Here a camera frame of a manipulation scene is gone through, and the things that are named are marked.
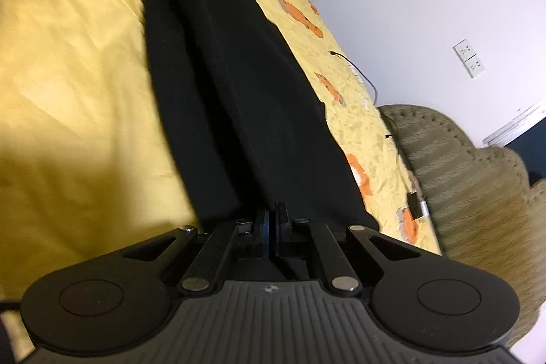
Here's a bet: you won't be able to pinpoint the black and white charger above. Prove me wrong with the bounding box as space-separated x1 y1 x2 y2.
406 192 430 220

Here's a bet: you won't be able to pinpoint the black charger cable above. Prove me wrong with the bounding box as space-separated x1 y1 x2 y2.
384 133 421 196

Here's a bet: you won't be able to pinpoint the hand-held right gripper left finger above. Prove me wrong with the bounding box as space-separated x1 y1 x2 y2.
121 209 271 292

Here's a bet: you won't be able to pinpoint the olive tufted headboard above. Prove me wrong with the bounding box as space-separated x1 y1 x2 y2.
377 104 546 350

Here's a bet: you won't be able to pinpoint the yellow bedsheet with orange prints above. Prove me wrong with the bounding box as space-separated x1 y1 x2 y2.
0 0 444 348

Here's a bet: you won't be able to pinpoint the white wooden ledge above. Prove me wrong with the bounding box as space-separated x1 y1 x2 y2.
482 99 546 148

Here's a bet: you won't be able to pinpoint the white double wall socket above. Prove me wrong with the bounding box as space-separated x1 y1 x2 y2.
453 39 487 80

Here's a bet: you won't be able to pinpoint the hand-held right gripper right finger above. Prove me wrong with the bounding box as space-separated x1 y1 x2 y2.
275 202 427 293

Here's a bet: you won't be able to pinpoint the thin black cable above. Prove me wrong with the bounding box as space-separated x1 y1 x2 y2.
330 50 379 105

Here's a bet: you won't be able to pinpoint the black pants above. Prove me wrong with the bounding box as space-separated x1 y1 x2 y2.
143 0 380 283

